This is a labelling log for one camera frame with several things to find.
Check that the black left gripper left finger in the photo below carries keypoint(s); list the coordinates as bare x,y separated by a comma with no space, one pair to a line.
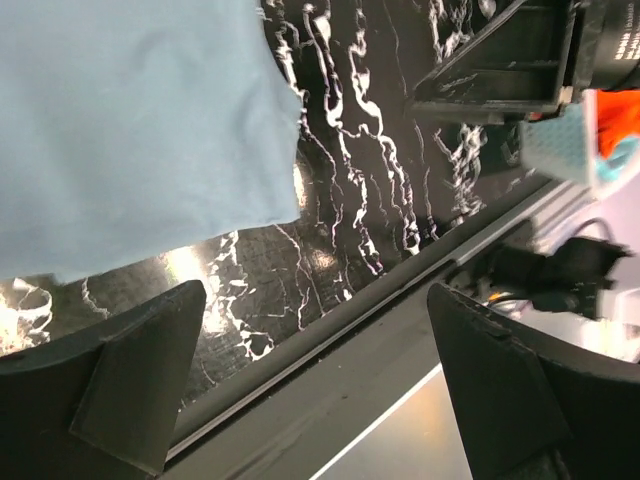
103,400

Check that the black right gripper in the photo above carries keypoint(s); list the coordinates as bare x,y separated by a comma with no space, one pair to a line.
517,64

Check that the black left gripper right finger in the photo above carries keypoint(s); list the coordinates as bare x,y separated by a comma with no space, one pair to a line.
529,405

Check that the light blue t-shirt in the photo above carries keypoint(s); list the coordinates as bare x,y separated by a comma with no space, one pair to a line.
132,128

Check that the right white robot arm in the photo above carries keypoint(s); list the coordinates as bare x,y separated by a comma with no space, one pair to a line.
584,290

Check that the orange t-shirt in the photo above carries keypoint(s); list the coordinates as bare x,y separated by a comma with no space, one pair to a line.
617,118

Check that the teal t-shirt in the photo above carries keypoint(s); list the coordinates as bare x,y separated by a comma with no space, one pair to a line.
610,168

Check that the white plastic laundry basket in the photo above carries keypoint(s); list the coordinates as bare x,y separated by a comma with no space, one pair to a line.
566,149

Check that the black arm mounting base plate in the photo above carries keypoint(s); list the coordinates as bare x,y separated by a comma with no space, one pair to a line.
368,352

